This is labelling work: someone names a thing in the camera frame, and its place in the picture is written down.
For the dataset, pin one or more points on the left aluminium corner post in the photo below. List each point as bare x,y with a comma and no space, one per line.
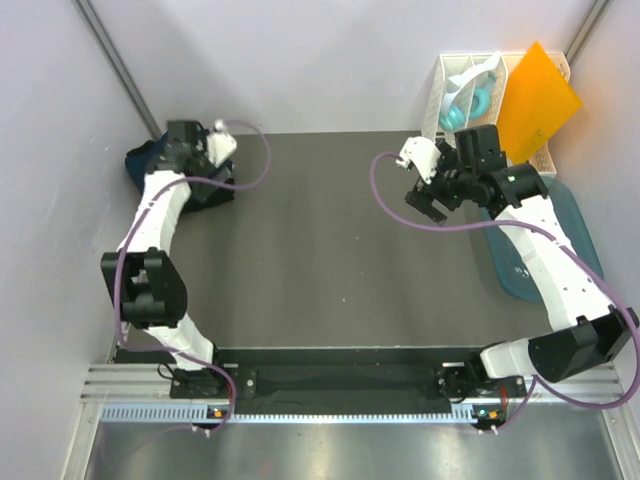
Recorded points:
102,37

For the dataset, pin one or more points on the right aluminium corner post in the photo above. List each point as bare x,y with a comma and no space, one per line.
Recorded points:
587,26

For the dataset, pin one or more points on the white slotted file organizer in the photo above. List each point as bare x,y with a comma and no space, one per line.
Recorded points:
446,62

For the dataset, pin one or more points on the orange plastic folder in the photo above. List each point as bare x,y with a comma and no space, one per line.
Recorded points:
538,101

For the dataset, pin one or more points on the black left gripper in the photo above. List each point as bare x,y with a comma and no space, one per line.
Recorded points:
218,174

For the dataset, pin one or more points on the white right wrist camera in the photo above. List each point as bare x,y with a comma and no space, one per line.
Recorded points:
421,153

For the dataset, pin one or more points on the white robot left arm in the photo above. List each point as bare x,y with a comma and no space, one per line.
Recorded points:
151,294

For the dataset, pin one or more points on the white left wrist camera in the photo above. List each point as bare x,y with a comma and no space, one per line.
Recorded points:
220,144

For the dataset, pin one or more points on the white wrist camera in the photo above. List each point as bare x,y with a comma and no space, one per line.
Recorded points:
421,153
220,144

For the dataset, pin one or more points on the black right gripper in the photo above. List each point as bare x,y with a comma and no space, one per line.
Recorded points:
423,195

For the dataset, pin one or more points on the teal headphones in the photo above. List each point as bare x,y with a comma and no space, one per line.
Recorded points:
467,91

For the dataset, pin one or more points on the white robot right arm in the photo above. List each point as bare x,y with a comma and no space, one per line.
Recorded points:
587,328

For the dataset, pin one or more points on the navy blue t shirt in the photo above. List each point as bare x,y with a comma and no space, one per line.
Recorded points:
137,160

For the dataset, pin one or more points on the aluminium frame rail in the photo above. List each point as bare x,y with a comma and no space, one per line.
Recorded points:
346,414

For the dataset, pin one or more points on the aluminium corner post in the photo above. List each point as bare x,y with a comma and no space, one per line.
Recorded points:
102,37
587,26

